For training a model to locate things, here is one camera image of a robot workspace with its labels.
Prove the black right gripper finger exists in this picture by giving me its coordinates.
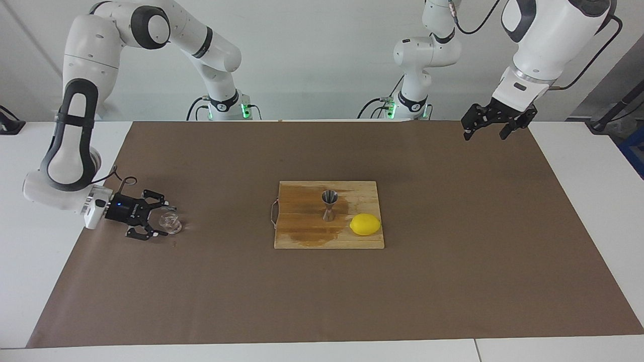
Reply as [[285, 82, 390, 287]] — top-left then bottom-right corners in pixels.
[[126, 223, 169, 241], [141, 189, 177, 212]]

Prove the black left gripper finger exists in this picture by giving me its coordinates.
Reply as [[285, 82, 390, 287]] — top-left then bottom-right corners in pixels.
[[461, 103, 493, 141], [499, 108, 538, 140]]

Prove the small clear glass beaker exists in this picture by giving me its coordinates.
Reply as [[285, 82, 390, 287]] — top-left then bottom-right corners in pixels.
[[159, 212, 183, 235]]

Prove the steel double jigger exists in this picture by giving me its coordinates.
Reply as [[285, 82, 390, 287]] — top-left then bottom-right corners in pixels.
[[321, 190, 339, 222]]

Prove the brown paper table mat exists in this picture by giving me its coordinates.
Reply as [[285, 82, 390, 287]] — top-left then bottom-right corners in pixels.
[[26, 120, 644, 349]]

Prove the black tripod stand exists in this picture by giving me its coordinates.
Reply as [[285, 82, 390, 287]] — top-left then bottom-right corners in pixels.
[[586, 80, 644, 132]]

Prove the blue crate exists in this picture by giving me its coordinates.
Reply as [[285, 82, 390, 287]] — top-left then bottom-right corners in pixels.
[[618, 126, 644, 179]]

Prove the wooden cutting board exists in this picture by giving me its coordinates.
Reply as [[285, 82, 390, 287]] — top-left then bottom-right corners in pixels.
[[270, 180, 385, 250]]

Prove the yellow lemon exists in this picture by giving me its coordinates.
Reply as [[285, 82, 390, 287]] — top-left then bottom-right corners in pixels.
[[349, 213, 382, 237]]

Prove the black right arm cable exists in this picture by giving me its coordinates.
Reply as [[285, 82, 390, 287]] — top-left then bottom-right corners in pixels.
[[93, 166, 138, 197]]

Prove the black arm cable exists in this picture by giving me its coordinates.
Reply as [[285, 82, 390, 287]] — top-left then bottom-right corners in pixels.
[[93, 166, 138, 197], [448, 0, 623, 91]]

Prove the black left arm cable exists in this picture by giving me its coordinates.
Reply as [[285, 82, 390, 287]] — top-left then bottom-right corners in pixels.
[[448, 0, 623, 91]]

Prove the black base cable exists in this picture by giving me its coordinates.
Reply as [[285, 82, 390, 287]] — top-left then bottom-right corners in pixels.
[[186, 97, 209, 121], [357, 70, 403, 120]]

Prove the black clamp mount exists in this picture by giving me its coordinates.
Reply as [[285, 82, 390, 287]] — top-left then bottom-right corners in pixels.
[[0, 105, 26, 135]]

